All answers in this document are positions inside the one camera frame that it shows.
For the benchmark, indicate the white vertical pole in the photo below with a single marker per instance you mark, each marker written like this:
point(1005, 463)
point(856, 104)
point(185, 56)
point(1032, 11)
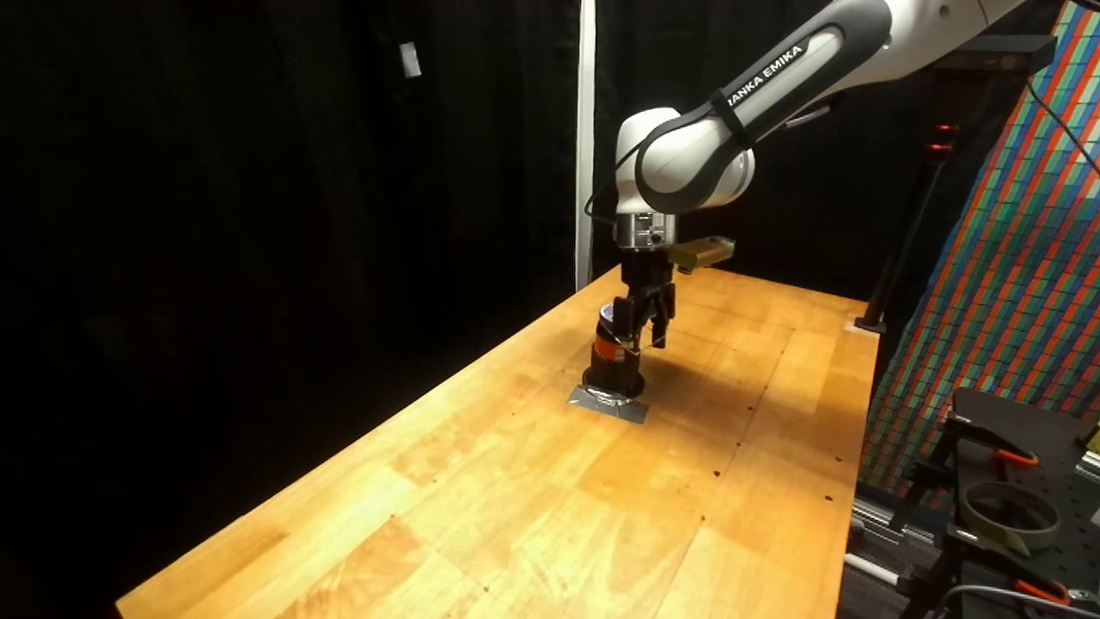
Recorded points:
point(582, 140)

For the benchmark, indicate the roll of tape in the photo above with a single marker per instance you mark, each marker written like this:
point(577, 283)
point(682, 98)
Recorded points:
point(1013, 512)

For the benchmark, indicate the colourful striped panel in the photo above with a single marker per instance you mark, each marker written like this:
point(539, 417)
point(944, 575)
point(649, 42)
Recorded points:
point(1013, 303)

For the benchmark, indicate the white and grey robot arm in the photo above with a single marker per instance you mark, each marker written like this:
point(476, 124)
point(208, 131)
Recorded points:
point(671, 162)

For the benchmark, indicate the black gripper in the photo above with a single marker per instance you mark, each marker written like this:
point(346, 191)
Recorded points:
point(647, 276)

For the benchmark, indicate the black and orange cup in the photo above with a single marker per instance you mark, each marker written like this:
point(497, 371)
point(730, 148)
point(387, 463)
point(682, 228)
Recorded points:
point(612, 362)

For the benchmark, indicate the black clamp with orange handle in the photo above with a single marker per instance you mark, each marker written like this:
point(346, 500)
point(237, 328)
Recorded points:
point(989, 437)

